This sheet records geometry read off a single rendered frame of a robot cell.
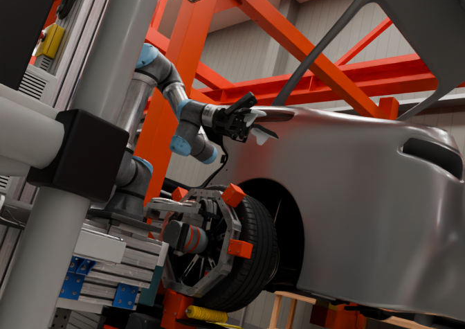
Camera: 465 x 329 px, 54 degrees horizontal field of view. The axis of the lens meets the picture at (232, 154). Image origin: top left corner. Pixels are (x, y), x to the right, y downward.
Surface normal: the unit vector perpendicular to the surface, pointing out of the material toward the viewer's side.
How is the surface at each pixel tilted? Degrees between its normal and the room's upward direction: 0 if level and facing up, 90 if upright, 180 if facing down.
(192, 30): 90
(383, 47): 90
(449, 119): 90
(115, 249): 90
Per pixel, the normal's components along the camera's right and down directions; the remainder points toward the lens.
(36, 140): 0.63, 0.23
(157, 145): 0.71, -0.01
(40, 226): -0.07, -0.29
